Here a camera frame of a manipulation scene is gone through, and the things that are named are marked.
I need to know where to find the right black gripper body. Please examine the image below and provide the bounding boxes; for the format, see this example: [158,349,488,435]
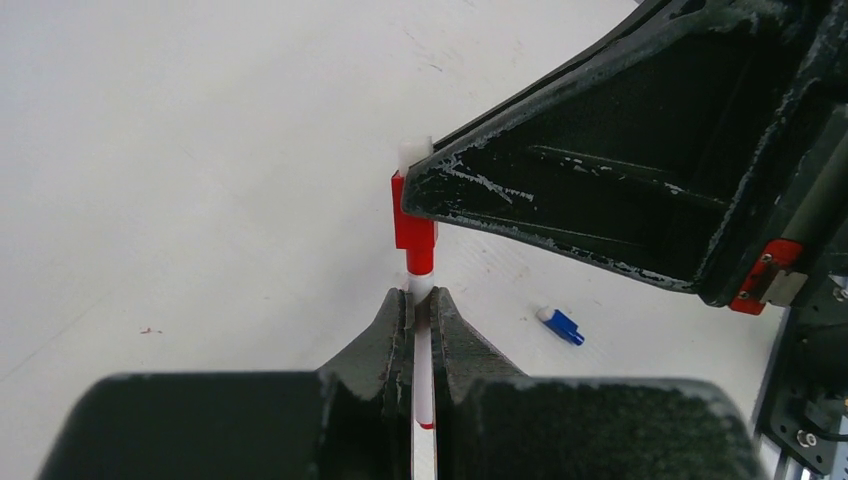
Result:
[738,1,847,474]

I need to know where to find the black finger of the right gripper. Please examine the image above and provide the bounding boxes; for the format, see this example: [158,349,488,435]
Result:
[402,1,833,306]

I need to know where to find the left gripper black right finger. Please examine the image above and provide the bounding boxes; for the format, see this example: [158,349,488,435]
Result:
[429,287,526,479]

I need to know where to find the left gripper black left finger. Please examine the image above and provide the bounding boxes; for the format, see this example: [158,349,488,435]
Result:
[316,288,413,479]

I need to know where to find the red white pen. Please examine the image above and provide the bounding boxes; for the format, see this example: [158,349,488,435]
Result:
[405,271,439,480]

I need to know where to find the red pen cap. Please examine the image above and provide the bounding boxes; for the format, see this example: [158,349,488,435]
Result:
[390,136,438,276]

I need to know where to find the blue pen cap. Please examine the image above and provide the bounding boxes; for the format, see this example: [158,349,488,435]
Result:
[536,307,585,346]

